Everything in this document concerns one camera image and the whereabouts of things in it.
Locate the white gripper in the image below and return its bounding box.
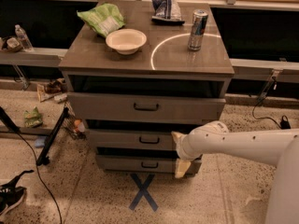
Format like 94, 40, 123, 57
171, 132, 200, 178

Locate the grey drawer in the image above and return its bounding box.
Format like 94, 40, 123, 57
68, 92, 225, 125
95, 154, 203, 175
88, 130, 176, 150

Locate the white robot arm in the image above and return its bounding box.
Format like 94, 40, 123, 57
172, 121, 299, 224

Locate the grey bottom drawer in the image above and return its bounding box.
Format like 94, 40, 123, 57
95, 154, 203, 175

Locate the grey drawer cabinet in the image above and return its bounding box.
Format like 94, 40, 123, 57
58, 0, 235, 176

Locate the grey top drawer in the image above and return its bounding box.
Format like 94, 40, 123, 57
68, 92, 225, 125

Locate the blue tape cross mark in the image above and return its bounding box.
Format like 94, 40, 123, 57
129, 174, 158, 212

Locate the white bowl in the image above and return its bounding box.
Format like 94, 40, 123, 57
106, 29, 147, 55

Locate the black tripod leg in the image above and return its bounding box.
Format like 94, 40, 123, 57
36, 107, 69, 166

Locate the silver blue energy drink can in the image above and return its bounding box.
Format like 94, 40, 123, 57
188, 9, 208, 51

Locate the crumpled snack wrapper on floor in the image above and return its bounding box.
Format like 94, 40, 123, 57
36, 78, 67, 102

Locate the blue chip bag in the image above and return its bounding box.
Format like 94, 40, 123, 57
151, 0, 184, 25

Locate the small green bag on floor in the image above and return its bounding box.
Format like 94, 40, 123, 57
24, 106, 43, 128

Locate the green chip bag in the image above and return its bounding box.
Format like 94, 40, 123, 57
77, 3, 125, 37

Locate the black sneaker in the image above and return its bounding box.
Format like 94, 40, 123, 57
0, 170, 33, 216

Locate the clear water bottle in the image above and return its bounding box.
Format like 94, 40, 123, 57
15, 24, 34, 52

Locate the round container on shelf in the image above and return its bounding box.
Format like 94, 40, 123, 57
1, 36, 22, 52

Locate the wire basket with items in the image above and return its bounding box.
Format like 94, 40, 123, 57
63, 102, 86, 140

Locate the black floor cable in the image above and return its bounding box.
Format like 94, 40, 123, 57
0, 106, 64, 224

